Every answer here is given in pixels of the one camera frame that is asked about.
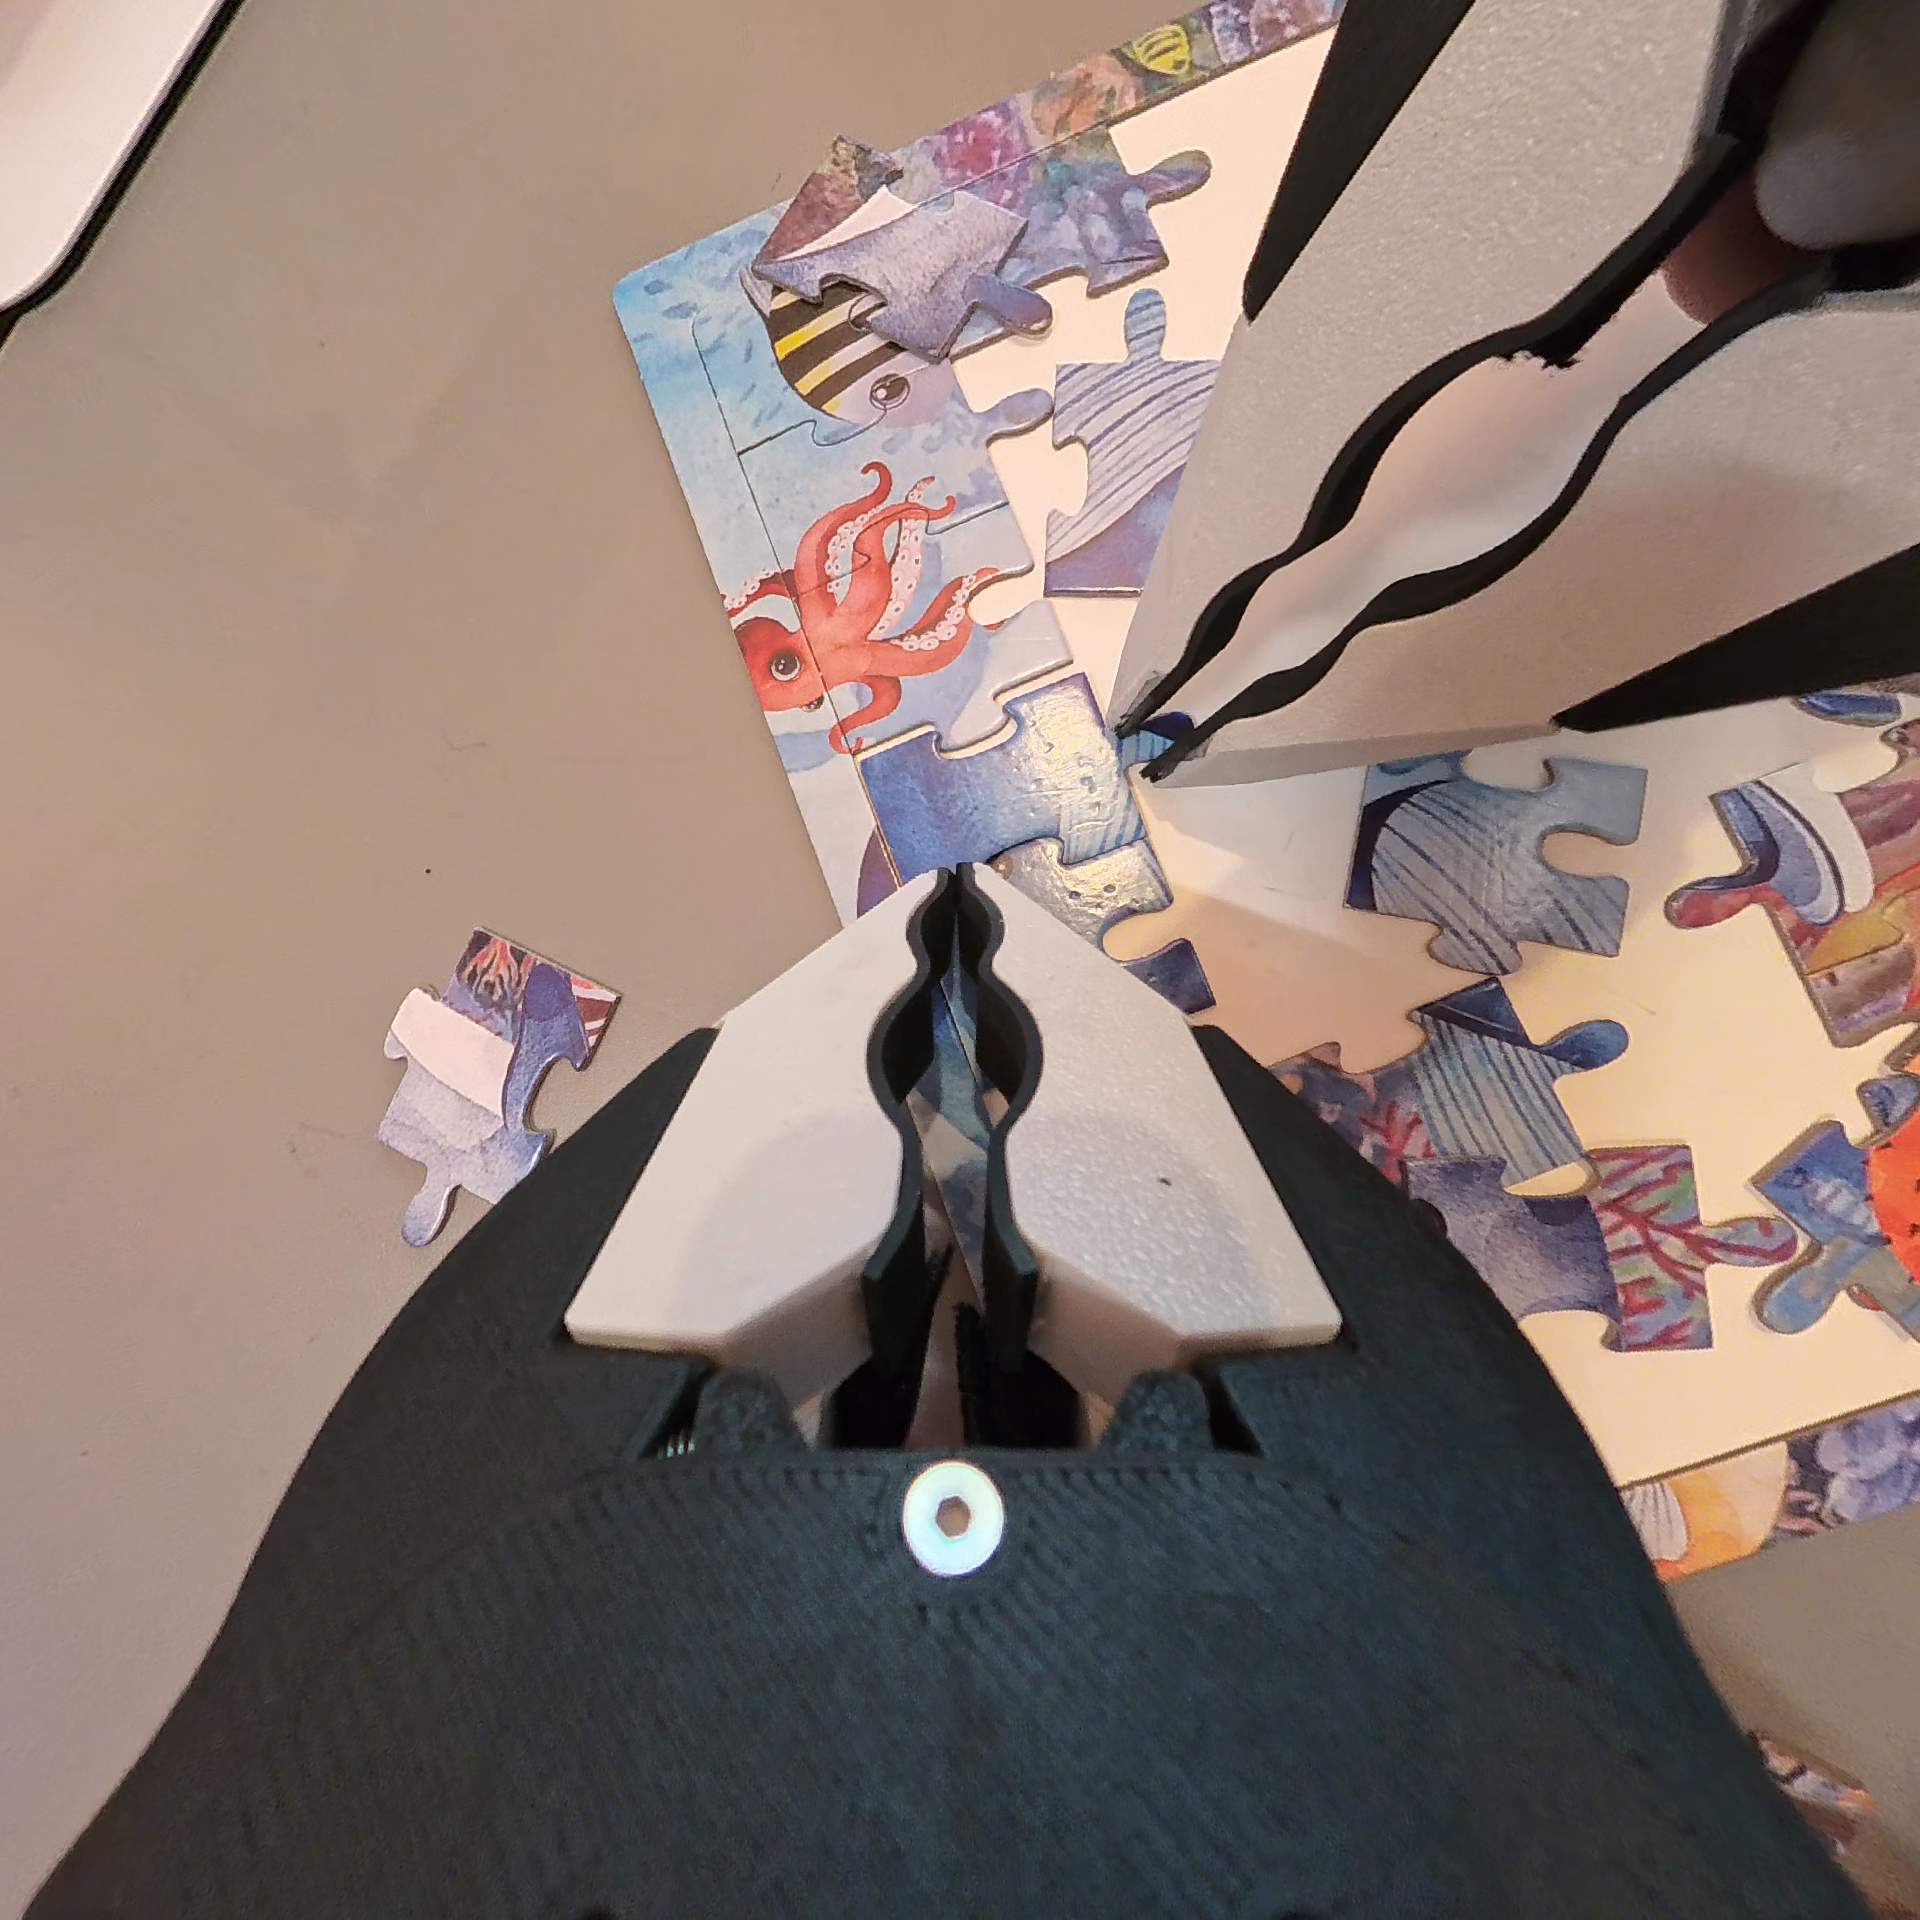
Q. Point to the person's right hand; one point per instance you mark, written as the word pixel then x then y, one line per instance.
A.
pixel 1740 264

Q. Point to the orange pufferfish puzzle piece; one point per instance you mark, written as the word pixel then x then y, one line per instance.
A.
pixel 1898 1185

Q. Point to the white stand base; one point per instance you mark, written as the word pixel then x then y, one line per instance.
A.
pixel 59 120

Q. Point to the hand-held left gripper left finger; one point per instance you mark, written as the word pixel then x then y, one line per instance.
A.
pixel 721 1200

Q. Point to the ocean print puzzle board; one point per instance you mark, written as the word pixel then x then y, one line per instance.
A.
pixel 1275 961

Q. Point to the purple seahorse loose piece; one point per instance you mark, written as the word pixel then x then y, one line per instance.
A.
pixel 1815 1800

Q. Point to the grey blue red-striped puzzle piece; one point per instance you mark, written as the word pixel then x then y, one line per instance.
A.
pixel 480 1080

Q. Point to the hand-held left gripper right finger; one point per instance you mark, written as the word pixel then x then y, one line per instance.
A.
pixel 1184 1200

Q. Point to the group of assembled puzzle pieces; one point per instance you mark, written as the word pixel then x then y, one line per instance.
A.
pixel 855 600

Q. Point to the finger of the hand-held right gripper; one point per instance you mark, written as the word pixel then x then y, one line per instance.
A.
pixel 1471 224
pixel 1769 480

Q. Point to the dark blue whale puzzle piece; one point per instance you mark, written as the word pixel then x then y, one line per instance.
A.
pixel 973 779

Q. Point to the whale eyelash puzzle piece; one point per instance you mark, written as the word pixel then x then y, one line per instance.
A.
pixel 1499 1230

